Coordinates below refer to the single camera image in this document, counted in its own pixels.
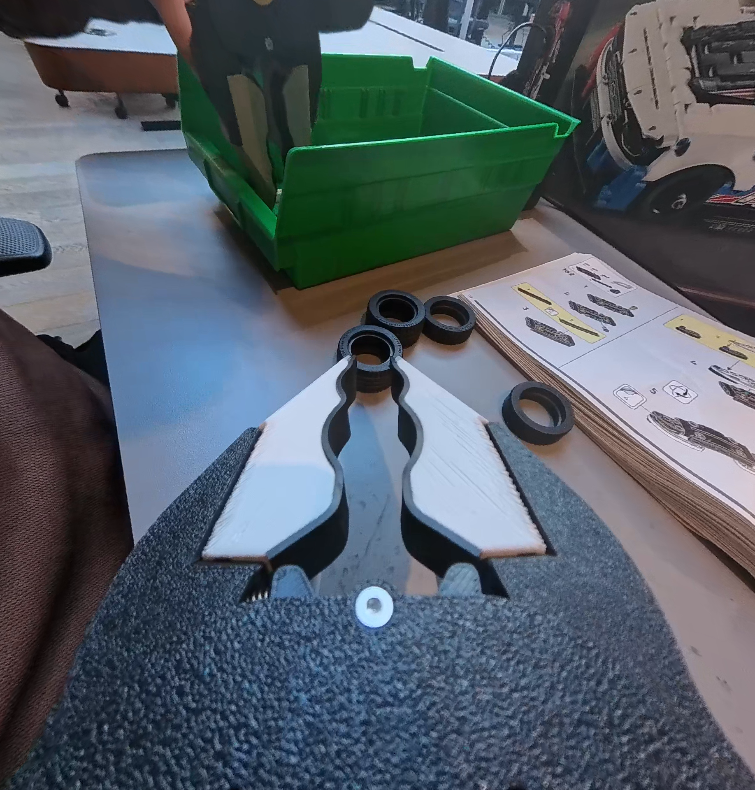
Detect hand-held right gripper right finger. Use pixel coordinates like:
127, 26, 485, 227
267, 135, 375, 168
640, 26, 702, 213
390, 357, 548, 559

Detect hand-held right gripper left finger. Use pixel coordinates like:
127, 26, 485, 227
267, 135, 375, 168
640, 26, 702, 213
201, 357, 357, 564

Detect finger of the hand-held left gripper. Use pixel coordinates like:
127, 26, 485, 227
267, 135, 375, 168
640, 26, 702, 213
281, 64, 314, 149
227, 74, 277, 198

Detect green plastic bin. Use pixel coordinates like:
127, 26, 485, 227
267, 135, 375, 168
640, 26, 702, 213
177, 52, 582, 291

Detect person's left forearm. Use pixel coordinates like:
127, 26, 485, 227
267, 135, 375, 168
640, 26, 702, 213
0, 0, 163, 40

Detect person's left hand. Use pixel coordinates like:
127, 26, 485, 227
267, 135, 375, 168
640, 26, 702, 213
150, 0, 197, 65

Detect black rubber tyre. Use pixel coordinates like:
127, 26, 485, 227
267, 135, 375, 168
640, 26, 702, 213
365, 288, 427, 348
502, 380, 576, 446
335, 326, 409, 394
423, 295, 476, 346

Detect light grey long table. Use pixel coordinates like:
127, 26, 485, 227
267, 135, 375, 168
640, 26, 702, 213
318, 5, 521, 80

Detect open instruction booklet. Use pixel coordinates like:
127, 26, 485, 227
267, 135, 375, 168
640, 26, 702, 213
450, 251, 755, 604

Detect person's black trousers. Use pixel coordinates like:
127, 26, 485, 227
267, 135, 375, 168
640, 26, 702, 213
37, 329, 111, 386

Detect person's brown hoodie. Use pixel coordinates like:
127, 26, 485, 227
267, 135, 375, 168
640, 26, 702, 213
0, 295, 135, 790

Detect black office chair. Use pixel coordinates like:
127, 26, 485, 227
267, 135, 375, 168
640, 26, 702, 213
0, 215, 53, 280

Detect black car set box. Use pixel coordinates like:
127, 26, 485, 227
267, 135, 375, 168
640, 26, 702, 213
518, 0, 755, 339

